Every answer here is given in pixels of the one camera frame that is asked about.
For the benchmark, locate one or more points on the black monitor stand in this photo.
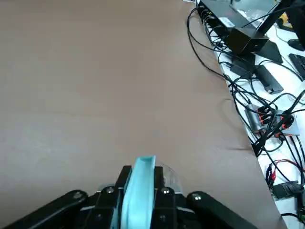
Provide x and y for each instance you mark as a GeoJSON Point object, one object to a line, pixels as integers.
{"type": "Point", "coordinates": [271, 51]}

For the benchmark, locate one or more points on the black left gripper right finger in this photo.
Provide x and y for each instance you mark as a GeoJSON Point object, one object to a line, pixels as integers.
{"type": "Point", "coordinates": [166, 210]}

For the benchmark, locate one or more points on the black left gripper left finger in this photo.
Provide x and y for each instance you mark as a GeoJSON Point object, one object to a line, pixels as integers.
{"type": "Point", "coordinates": [102, 210]}

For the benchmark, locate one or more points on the black mouse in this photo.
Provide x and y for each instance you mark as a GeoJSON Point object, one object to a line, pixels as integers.
{"type": "Point", "coordinates": [296, 45]}

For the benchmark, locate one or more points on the black keyboard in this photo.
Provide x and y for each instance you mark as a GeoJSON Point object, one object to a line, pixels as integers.
{"type": "Point", "coordinates": [297, 64]}

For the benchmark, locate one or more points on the small black box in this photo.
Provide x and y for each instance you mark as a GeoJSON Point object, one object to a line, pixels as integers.
{"type": "Point", "coordinates": [284, 190]}

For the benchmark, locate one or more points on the flat black box red logo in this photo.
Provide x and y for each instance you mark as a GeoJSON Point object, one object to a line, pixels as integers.
{"type": "Point", "coordinates": [214, 9]}

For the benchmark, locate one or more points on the red and black clip leads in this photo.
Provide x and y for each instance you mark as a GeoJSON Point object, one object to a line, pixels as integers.
{"type": "Point", "coordinates": [271, 174]}

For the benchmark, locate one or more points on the small black adapter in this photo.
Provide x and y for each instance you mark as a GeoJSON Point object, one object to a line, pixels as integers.
{"type": "Point", "coordinates": [269, 80]}
{"type": "Point", "coordinates": [240, 68]}

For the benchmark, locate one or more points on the silver hub orange plugs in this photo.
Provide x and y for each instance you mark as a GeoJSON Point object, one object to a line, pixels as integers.
{"type": "Point", "coordinates": [257, 119]}

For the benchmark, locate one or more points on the clear seasoning bottle teal lid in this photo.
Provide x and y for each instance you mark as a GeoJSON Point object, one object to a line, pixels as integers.
{"type": "Point", "coordinates": [138, 190]}

